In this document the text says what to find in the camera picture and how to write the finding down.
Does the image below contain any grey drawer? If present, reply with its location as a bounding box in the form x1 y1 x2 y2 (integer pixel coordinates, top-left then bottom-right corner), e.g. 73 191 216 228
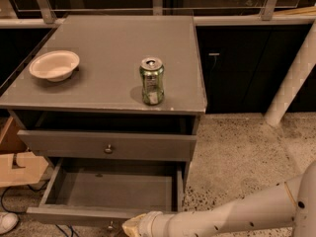
17 110 198 163
27 158 183 226

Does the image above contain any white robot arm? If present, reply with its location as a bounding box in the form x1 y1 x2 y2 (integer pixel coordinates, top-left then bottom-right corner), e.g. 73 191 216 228
122 162 316 237

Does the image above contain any middle drawer metal knob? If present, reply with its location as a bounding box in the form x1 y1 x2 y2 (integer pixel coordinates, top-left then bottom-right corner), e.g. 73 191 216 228
107 221 115 231

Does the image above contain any round metal drawer knob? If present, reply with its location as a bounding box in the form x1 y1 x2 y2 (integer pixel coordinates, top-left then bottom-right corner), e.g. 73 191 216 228
104 144 114 154

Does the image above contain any grey top drawer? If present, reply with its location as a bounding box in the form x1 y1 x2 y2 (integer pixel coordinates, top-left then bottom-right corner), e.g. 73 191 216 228
17 110 198 163

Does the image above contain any grey drawer cabinet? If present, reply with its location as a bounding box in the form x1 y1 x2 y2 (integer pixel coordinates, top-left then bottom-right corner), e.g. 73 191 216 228
0 15 208 190

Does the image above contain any white shoe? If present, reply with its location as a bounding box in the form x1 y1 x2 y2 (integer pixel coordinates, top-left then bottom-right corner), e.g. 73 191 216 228
0 212 19 234

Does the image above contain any green soda can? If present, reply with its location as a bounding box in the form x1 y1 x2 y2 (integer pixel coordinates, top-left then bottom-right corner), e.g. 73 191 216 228
139 57 164 106

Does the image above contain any white paper bowl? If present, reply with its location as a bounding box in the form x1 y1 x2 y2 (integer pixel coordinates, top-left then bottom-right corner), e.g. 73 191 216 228
29 50 80 82

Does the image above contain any white diagonal support pole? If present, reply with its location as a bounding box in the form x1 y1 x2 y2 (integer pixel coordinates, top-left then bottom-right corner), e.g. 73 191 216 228
264 22 316 126

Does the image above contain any metal glass railing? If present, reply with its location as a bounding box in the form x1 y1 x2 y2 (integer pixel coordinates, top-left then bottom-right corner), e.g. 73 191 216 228
0 0 316 29

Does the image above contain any blue floor cable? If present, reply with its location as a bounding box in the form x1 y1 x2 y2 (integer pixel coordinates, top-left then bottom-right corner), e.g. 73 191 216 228
54 224 80 237

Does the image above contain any black floor cable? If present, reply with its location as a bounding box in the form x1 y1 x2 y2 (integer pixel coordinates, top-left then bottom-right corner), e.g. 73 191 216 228
0 181 49 215

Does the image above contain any dark lower wall cabinet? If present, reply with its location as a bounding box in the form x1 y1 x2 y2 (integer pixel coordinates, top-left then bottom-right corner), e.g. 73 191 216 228
197 25 311 114

